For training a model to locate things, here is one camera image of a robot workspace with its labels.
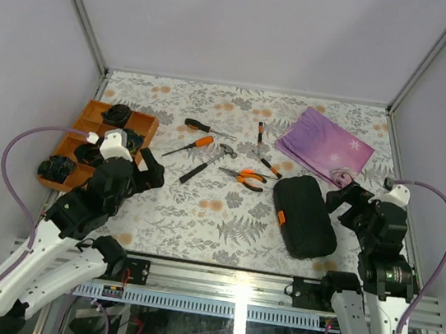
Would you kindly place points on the small precision screwdriver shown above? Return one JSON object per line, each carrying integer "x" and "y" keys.
{"x": 260, "y": 132}

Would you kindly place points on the dark rolled band outside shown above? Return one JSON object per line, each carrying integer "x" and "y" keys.
{"x": 56, "y": 168}

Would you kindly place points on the orange black utility tool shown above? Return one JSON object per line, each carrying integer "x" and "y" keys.
{"x": 268, "y": 165}

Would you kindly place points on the orange handled screwdriver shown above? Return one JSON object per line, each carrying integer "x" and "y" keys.
{"x": 204, "y": 141}

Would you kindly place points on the small claw hammer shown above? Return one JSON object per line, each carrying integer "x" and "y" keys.
{"x": 224, "y": 150}

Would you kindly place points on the black handled screwdriver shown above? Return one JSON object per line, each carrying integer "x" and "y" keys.
{"x": 196, "y": 125}

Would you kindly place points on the dark rolled band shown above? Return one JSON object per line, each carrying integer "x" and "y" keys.
{"x": 117, "y": 115}
{"x": 88, "y": 154}
{"x": 134, "y": 141}

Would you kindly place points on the black plastic tool case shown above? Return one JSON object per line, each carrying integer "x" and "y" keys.
{"x": 305, "y": 224}

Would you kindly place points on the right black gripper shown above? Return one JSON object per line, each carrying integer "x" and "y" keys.
{"x": 352, "y": 193}

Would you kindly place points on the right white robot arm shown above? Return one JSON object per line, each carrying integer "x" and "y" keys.
{"x": 379, "y": 297}

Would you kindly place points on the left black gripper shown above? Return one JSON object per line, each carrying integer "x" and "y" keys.
{"x": 152, "y": 179}

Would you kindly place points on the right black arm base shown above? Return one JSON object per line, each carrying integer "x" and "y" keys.
{"x": 311, "y": 295}

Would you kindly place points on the dark rolled band lower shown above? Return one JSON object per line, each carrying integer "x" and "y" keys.
{"x": 88, "y": 154}

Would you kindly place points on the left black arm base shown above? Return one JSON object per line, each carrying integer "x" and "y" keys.
{"x": 134, "y": 271}

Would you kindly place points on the dark rolled band middle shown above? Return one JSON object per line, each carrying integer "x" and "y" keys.
{"x": 134, "y": 141}

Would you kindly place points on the purple printed pouch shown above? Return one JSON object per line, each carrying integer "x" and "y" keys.
{"x": 326, "y": 149}

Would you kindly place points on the orange handled pliers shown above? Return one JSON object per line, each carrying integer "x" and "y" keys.
{"x": 245, "y": 177}

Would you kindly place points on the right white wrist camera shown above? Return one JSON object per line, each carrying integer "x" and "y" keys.
{"x": 396, "y": 193}

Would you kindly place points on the orange compartment tray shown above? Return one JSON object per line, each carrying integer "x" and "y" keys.
{"x": 90, "y": 120}

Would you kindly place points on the aluminium front rail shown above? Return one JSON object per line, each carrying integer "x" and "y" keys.
{"x": 218, "y": 291}

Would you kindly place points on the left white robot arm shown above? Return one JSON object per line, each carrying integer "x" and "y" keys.
{"x": 24, "y": 285}

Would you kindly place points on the dark rolled band top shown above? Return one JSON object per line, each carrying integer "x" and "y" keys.
{"x": 117, "y": 115}

